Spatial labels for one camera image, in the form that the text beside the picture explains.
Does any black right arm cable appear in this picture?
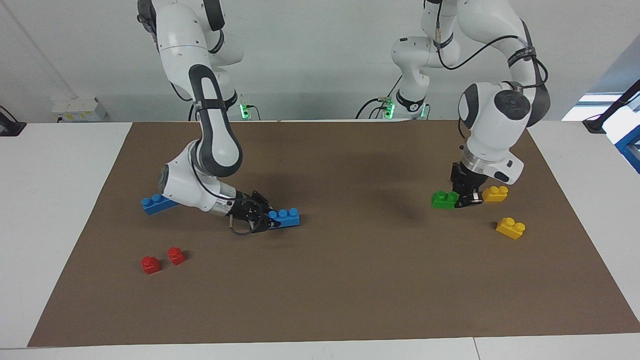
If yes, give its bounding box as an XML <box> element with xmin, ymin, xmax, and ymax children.
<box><xmin>190</xmin><ymin>145</ymin><xmax>257</xmax><ymax>236</ymax></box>

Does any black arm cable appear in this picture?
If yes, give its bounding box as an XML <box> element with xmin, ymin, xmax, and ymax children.
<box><xmin>190</xmin><ymin>145</ymin><xmax>257</xmax><ymax>236</ymax></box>
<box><xmin>436</xmin><ymin>0</ymin><xmax>550</xmax><ymax>91</ymax></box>

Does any blue metal frame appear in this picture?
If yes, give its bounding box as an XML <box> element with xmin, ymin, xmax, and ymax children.
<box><xmin>614</xmin><ymin>133</ymin><xmax>640</xmax><ymax>175</ymax></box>

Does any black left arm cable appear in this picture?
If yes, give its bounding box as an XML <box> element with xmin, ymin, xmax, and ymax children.
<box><xmin>436</xmin><ymin>0</ymin><xmax>550</xmax><ymax>91</ymax></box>

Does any blue three-stud block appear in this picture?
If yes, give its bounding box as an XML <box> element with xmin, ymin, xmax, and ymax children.
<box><xmin>267</xmin><ymin>208</ymin><xmax>301</xmax><ymax>230</ymax></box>
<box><xmin>141</xmin><ymin>193</ymin><xmax>179</xmax><ymax>216</ymax></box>

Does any brown table mat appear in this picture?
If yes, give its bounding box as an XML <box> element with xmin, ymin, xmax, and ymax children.
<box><xmin>27</xmin><ymin>120</ymin><xmax>640</xmax><ymax>348</ymax></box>

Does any green two-stud block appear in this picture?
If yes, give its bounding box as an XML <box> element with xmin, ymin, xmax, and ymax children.
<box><xmin>431</xmin><ymin>191</ymin><xmax>460</xmax><ymax>210</ymax></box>

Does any black angled stand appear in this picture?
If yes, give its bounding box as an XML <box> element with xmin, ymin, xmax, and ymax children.
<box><xmin>582</xmin><ymin>79</ymin><xmax>640</xmax><ymax>135</ymax></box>

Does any yellow two-stud block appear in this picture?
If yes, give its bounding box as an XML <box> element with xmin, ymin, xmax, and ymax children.
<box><xmin>495</xmin><ymin>217</ymin><xmax>526</xmax><ymax>240</ymax></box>
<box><xmin>481</xmin><ymin>185</ymin><xmax>509</xmax><ymax>203</ymax></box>

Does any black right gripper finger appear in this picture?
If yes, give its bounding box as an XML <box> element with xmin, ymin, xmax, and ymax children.
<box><xmin>250</xmin><ymin>214</ymin><xmax>282</xmax><ymax>235</ymax></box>
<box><xmin>252</xmin><ymin>190</ymin><xmax>274</xmax><ymax>214</ymax></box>

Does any white cardboard box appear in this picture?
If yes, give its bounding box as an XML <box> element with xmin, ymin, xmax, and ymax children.
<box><xmin>51</xmin><ymin>97</ymin><xmax>108</xmax><ymax>124</ymax></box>

